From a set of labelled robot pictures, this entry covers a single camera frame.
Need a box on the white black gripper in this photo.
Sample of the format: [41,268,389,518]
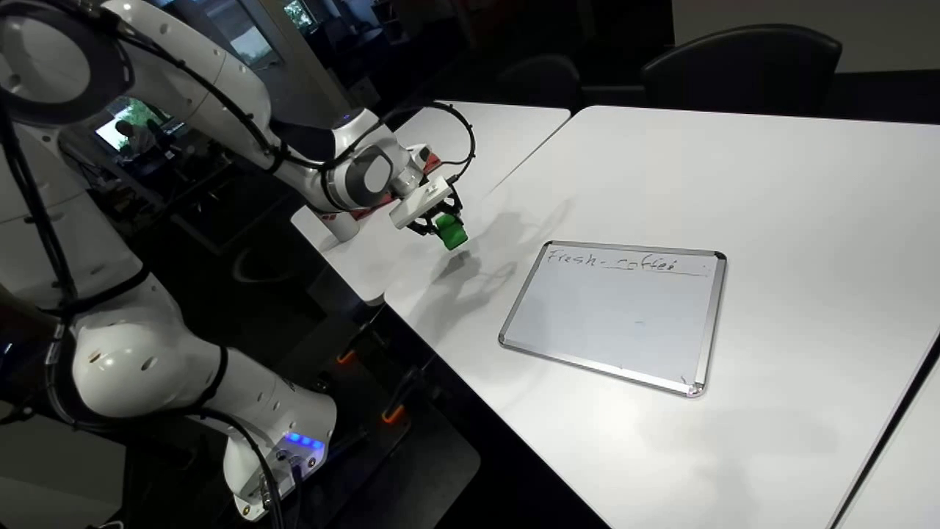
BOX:
[389,178,461,234]

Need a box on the green duster block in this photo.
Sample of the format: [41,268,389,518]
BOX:
[433,213,467,249]

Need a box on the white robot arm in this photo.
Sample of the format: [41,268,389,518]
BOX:
[0,0,461,521]

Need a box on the small framed white board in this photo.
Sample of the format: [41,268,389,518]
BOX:
[500,241,729,397]

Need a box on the computer monitor screen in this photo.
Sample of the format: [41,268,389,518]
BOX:
[93,99,166,155]

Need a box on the black office chair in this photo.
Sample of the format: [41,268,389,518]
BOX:
[639,22,842,111]

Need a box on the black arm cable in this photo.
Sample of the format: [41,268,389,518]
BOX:
[0,0,480,529]

